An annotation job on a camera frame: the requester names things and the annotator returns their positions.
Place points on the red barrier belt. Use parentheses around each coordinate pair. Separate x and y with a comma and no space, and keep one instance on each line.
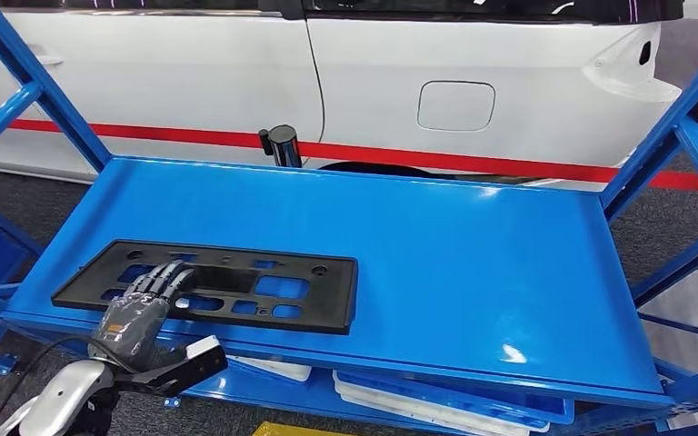
(144,133)

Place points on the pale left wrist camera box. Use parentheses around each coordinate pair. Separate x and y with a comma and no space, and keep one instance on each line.
(204,355)

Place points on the large black plastic plate bracket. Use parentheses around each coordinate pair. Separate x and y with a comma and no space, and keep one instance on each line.
(325,301)

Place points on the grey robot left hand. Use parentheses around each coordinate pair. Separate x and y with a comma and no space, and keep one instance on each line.
(132,325)

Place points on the black stanchion post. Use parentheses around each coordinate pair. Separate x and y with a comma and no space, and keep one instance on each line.
(283,147)

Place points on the white car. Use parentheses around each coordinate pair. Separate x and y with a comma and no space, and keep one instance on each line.
(204,72)

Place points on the blue plastic bin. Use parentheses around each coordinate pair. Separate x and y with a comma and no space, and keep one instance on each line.
(475,402)

